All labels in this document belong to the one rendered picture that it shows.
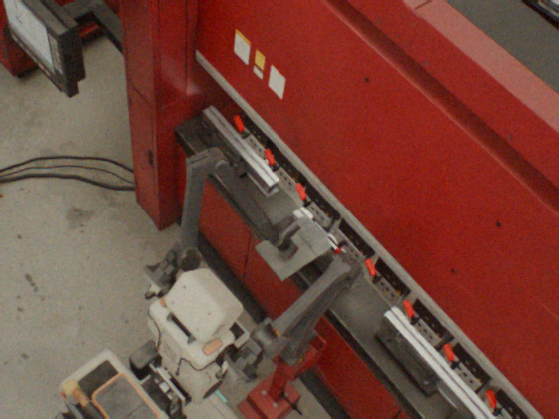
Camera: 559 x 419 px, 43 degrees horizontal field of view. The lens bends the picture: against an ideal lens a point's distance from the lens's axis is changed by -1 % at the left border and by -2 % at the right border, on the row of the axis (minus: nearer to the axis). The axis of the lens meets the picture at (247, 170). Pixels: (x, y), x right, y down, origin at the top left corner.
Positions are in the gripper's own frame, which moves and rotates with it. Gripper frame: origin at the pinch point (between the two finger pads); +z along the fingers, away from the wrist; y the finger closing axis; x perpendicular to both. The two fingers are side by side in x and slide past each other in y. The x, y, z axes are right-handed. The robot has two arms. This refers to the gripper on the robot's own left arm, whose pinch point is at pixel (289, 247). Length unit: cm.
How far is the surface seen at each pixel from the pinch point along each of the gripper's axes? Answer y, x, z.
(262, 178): 35.9, -9.2, 13.5
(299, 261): -6.0, 0.9, 3.3
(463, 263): -55, -41, -44
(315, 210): 2.8, -17.5, -3.7
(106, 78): 200, 28, 104
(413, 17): -10, -72, -102
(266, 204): 28.4, -2.7, 20.0
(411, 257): -40, -32, -27
